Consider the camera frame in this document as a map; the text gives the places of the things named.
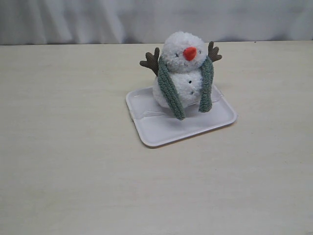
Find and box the white plush snowman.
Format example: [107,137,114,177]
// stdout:
[140,31,222,109]

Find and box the white plastic tray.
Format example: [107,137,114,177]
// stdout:
[126,86,238,147]

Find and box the green knitted scarf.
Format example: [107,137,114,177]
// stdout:
[157,57,214,120]

